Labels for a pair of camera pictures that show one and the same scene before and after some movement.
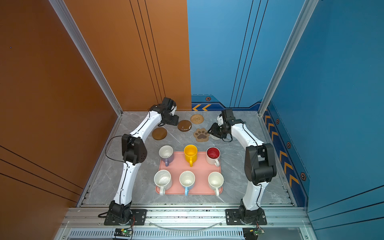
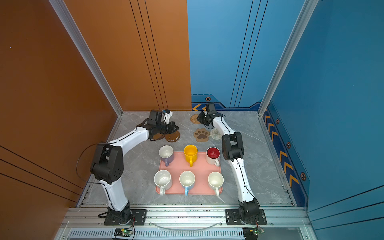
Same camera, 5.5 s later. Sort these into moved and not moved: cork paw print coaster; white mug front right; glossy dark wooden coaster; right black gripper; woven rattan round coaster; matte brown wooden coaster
Moved: right black gripper; glossy dark wooden coaster
Not moved: white mug front right; matte brown wooden coaster; cork paw print coaster; woven rattan round coaster
